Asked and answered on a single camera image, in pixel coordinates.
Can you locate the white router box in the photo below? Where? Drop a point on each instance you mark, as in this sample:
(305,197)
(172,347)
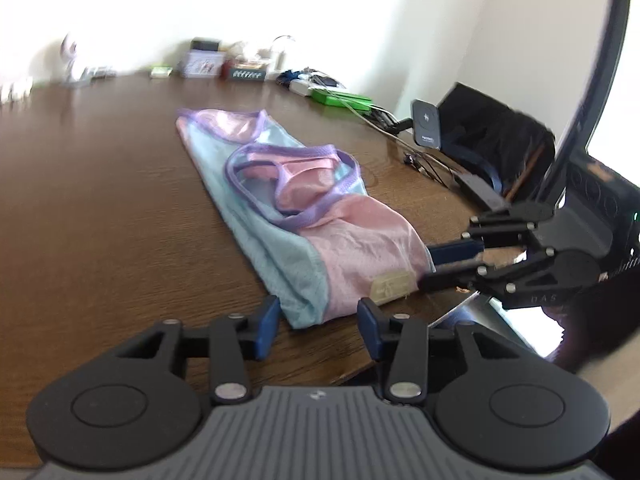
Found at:
(100,72)

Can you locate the blue small item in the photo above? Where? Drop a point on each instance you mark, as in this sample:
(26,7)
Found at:
(287,78)

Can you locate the beige fluffy item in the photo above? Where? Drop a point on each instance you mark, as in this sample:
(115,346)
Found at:
(241,50)

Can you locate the green box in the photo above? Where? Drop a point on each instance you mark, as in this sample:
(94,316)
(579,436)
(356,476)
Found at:
(342,98)

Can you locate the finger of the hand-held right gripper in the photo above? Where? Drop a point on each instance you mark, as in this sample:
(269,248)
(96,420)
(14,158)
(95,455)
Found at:
(465,276)
(455,251)

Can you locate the white power strip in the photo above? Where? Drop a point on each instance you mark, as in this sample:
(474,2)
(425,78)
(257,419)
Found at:
(302,87)

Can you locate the white adapter block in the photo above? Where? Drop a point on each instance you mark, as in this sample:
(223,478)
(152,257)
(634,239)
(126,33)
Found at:
(15,91)

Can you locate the white round camera on stand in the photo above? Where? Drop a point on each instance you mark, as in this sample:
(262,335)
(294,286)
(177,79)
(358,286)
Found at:
(70,62)

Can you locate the black curved frame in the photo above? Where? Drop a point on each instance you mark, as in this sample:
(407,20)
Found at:
(595,75)

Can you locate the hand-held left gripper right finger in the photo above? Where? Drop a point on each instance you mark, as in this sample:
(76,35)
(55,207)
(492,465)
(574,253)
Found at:
(368,327)

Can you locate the dark box with red side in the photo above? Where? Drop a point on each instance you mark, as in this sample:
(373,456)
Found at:
(245,73)

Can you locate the black box on tin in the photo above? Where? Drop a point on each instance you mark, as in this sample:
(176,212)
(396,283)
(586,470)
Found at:
(206,44)

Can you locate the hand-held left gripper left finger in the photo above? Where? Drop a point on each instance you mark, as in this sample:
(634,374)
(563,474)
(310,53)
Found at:
(270,325)

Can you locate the pink blue purple tank top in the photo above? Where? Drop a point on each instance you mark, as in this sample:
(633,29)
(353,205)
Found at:
(300,210)

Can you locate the black bag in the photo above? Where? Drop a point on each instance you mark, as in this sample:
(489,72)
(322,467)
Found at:
(500,140)

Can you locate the white printed tin box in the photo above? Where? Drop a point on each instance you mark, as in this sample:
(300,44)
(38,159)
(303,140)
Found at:
(202,64)

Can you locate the green and white packet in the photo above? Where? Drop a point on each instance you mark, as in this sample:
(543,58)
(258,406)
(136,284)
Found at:
(161,72)

